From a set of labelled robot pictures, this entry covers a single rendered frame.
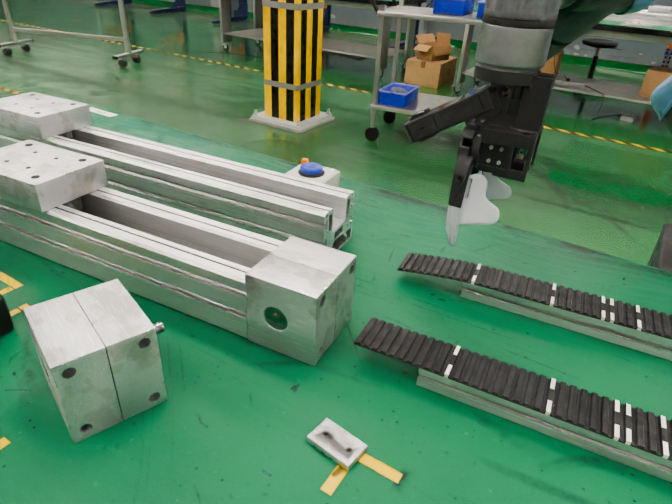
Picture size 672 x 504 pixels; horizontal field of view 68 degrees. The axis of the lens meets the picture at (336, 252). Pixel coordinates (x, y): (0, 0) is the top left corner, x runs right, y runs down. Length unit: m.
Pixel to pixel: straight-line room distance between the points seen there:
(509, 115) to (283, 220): 0.34
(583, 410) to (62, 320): 0.50
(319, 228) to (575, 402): 0.39
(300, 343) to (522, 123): 0.35
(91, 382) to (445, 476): 0.33
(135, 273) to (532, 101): 0.52
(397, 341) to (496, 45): 0.33
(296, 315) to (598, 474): 0.33
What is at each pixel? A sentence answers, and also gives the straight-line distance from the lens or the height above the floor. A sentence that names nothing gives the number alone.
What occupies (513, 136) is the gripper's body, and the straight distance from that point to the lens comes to 0.60.
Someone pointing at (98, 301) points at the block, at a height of 0.87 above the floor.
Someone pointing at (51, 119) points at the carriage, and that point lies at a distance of 1.07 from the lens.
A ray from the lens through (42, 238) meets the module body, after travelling 0.83.
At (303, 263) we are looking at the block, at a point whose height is 0.87.
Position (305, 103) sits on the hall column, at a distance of 4.02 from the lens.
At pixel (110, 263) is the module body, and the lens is 0.74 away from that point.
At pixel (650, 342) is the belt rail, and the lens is 0.73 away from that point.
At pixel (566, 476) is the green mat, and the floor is 0.78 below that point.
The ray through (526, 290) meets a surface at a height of 0.81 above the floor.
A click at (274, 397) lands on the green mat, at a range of 0.55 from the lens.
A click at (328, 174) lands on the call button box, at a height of 0.84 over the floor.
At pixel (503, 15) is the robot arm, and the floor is 1.13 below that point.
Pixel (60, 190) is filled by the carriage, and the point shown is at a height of 0.88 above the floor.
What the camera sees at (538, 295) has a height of 0.81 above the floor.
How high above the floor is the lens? 1.18
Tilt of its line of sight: 31 degrees down
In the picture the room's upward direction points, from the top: 3 degrees clockwise
